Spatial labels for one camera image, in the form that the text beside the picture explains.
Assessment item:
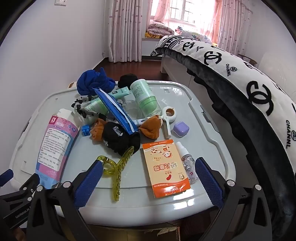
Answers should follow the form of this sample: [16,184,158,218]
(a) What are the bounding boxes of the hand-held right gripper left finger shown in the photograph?
[26,159,103,241]

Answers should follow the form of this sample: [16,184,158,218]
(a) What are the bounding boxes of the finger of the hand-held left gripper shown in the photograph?
[14,173,41,197]
[0,169,14,186]

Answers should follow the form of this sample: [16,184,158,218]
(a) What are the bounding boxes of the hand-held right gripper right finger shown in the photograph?
[195,157,272,241]

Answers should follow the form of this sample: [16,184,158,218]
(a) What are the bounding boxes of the yellow hair claw clip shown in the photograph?
[97,146,135,202]

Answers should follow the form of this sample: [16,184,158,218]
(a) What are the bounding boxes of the pink and blue pouch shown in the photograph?
[35,109,79,189]

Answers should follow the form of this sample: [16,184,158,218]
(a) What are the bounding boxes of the orange paper packet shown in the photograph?
[142,138,191,198]

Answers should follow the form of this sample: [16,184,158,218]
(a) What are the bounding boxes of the black cloth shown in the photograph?
[102,122,141,157]

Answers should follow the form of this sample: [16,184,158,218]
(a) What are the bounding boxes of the orange cloth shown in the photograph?
[90,118,107,144]

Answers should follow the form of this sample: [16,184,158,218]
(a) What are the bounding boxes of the blue foil packet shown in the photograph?
[94,88,139,136]

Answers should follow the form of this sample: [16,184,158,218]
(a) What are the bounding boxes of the cardboard box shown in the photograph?
[92,220,208,241]

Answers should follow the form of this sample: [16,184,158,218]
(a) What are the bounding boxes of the small clear spray bottle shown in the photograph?
[176,141,199,184]

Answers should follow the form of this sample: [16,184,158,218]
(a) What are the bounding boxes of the small purple case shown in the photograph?
[173,122,190,138]

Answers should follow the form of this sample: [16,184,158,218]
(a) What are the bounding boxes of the mint green tube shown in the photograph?
[109,86,132,99]
[84,97,109,116]

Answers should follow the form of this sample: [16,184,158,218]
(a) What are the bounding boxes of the cow print cloth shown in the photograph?
[71,94,107,121]

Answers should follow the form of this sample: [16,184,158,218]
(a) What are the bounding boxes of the clear plastic cup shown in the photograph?
[121,100,148,121]

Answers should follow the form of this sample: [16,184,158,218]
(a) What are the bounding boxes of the blue cloth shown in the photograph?
[76,68,116,96]

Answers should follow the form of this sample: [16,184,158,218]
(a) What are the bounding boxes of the green and white bottle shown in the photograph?
[130,79,161,117]

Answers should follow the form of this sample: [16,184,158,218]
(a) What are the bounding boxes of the black and white printed blanket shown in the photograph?
[150,35,296,241]

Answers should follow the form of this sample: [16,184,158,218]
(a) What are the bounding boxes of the black sock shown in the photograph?
[118,74,138,89]

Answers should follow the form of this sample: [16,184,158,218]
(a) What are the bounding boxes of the wooden chair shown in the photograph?
[238,54,258,65]

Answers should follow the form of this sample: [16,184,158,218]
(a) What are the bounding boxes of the pile of bedding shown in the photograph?
[176,25,213,44]

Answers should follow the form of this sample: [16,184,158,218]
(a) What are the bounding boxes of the pink dotted curtain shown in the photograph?
[104,0,152,63]
[215,0,252,56]

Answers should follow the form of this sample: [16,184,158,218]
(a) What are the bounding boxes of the folded pink blankets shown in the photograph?
[144,21,175,39]

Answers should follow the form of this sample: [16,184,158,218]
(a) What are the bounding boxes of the window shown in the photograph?
[150,0,222,26]

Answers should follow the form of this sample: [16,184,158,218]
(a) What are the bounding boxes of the white bed frame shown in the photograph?
[161,56,208,88]

